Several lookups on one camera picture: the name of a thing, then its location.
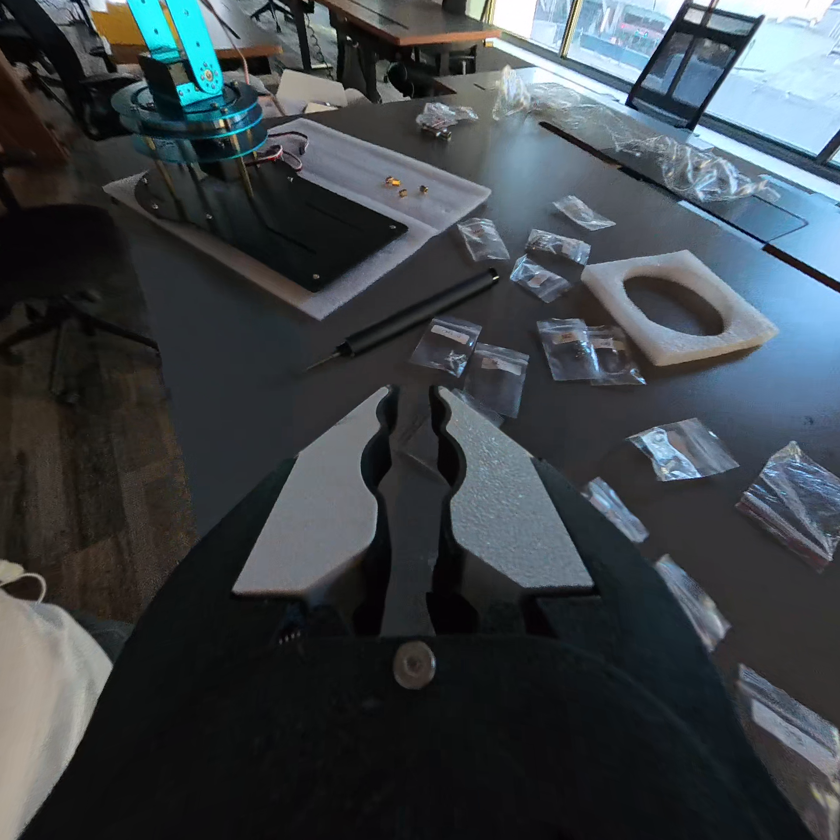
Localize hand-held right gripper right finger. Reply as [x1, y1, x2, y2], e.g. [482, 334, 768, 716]
[428, 385, 597, 636]

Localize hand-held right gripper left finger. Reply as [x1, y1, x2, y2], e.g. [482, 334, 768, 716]
[231, 385, 401, 636]

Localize clear zip bag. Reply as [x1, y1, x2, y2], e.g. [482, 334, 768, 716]
[735, 441, 840, 572]

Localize empty black desk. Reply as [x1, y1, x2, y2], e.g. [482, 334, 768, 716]
[315, 0, 503, 102]

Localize scattered small screw bags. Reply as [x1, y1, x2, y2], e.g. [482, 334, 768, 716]
[410, 196, 840, 821]

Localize black precision screwdriver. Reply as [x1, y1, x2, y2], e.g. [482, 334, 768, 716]
[305, 268, 500, 375]

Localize white foam square with hole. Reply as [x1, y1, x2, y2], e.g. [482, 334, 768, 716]
[581, 249, 780, 366]

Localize person's white clothing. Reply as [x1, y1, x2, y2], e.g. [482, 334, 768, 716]
[0, 561, 116, 840]

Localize white foam sheet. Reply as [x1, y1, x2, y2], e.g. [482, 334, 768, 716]
[103, 117, 492, 321]

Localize black swivel office chair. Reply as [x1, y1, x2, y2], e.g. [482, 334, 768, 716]
[13, 0, 142, 142]
[0, 154, 161, 408]

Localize crumpled clear plastic wrap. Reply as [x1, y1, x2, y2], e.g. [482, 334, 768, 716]
[492, 66, 782, 204]

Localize large glass window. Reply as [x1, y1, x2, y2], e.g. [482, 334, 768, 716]
[489, 0, 840, 168]

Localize black mesh office chair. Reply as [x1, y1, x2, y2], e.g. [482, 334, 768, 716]
[626, 0, 765, 132]

